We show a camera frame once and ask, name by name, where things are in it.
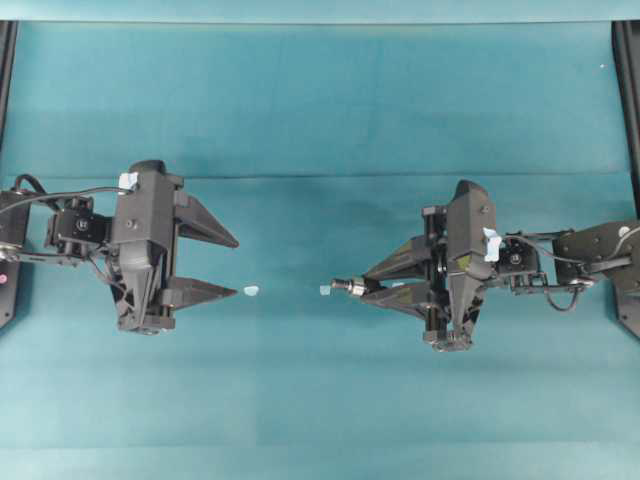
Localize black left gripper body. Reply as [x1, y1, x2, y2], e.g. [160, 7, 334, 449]
[107, 160, 183, 335]

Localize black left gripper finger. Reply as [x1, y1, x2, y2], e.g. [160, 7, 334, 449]
[174, 193, 239, 248]
[160, 276, 237, 310]

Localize dark metal stepped shaft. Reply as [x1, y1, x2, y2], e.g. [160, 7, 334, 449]
[331, 277, 369, 297]

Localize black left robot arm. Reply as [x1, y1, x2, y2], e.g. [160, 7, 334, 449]
[1, 160, 239, 335]

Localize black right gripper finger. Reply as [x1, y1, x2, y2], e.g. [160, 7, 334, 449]
[361, 235, 430, 291]
[355, 280, 430, 320]

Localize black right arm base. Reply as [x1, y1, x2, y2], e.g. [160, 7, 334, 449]
[610, 19, 640, 336]

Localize left white tape marker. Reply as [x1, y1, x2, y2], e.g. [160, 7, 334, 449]
[243, 285, 260, 297]

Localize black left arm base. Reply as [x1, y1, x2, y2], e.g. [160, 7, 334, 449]
[1, 20, 20, 328]

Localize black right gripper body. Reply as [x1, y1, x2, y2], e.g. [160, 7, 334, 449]
[422, 180, 500, 352]

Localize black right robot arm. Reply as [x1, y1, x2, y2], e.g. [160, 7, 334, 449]
[332, 180, 639, 352]

